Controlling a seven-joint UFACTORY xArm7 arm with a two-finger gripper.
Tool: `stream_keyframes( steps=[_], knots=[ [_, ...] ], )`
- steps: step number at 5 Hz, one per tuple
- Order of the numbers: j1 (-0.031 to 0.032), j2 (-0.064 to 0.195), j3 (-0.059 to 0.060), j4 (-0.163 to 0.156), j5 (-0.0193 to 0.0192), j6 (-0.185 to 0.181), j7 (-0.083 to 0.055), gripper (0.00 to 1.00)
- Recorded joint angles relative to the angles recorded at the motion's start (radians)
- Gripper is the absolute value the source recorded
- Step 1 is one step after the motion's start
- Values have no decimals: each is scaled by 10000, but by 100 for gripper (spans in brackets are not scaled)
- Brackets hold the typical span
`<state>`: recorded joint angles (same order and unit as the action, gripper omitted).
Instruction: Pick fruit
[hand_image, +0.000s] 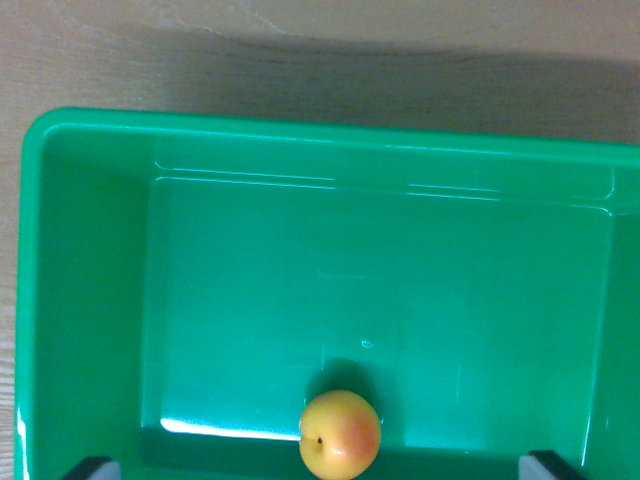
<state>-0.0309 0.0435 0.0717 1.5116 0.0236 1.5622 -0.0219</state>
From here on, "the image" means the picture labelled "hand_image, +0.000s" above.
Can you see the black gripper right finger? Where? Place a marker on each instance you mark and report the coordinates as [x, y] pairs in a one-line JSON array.
[[545, 467]]

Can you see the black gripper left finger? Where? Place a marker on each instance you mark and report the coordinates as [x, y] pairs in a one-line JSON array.
[[95, 470]]

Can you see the yellow orange apricot fruit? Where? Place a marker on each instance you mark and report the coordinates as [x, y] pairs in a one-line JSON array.
[[340, 435]]

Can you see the green plastic bin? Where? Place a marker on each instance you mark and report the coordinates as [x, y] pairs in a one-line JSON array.
[[370, 280]]

